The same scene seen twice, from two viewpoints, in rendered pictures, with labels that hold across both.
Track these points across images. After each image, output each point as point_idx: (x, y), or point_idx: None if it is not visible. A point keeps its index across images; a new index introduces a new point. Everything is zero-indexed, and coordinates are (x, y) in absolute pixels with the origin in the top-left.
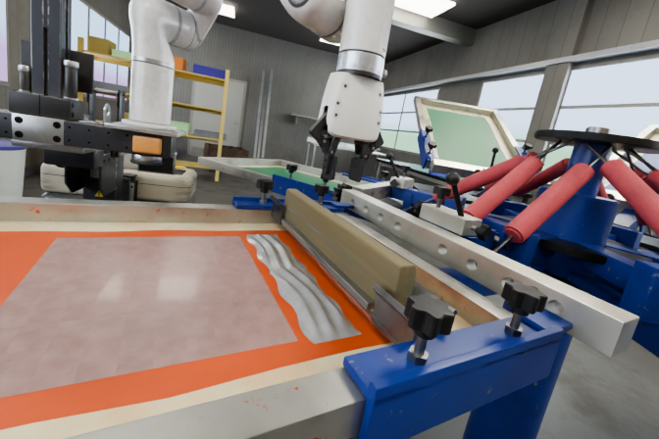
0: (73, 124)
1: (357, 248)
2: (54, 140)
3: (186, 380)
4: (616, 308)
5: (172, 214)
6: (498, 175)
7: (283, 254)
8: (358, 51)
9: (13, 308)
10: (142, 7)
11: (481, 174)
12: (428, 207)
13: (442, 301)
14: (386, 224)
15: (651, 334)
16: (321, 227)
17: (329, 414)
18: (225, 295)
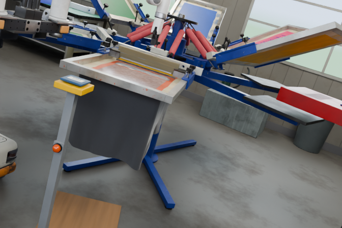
0: (43, 22)
1: (164, 62)
2: (36, 30)
3: (166, 85)
4: (200, 67)
5: (94, 58)
6: None
7: (135, 67)
8: (165, 14)
9: (132, 81)
10: None
11: (149, 30)
12: (153, 48)
13: (190, 67)
14: None
15: (196, 77)
16: (146, 58)
17: (186, 82)
18: (146, 76)
